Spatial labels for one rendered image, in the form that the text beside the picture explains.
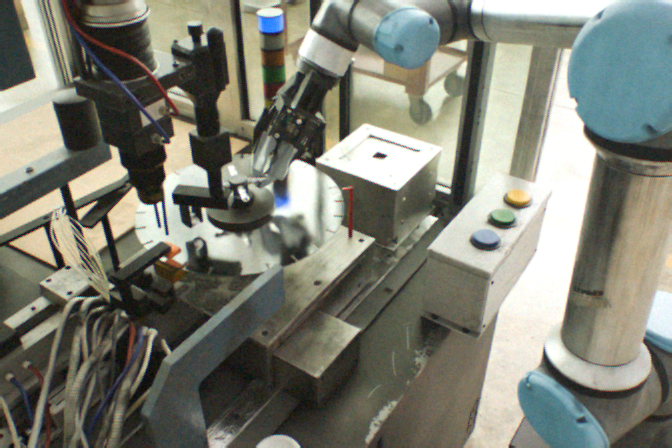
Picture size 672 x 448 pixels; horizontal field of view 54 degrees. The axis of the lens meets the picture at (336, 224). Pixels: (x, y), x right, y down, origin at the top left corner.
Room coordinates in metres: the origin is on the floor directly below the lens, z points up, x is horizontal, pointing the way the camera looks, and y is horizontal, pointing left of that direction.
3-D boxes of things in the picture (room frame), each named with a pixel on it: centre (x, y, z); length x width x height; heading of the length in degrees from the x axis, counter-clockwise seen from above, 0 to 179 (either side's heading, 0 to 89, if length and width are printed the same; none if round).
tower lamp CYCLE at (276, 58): (1.15, 0.12, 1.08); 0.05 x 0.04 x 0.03; 56
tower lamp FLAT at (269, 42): (1.15, 0.12, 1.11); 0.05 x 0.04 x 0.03; 56
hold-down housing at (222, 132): (0.78, 0.17, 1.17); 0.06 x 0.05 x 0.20; 137
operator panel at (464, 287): (0.90, -0.27, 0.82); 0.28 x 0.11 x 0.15; 146
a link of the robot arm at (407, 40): (0.86, -0.09, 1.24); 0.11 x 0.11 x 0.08; 34
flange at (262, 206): (0.85, 0.15, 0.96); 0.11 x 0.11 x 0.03
